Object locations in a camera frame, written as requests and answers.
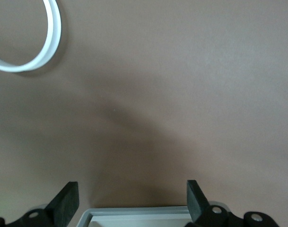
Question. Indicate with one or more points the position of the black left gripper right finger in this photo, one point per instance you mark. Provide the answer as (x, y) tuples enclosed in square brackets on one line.
[(198, 208)]

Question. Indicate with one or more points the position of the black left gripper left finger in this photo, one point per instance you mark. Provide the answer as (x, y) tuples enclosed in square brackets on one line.
[(63, 205)]

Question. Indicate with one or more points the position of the white drawer with yellow button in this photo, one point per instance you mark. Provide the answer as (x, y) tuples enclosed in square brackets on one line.
[(134, 217)]

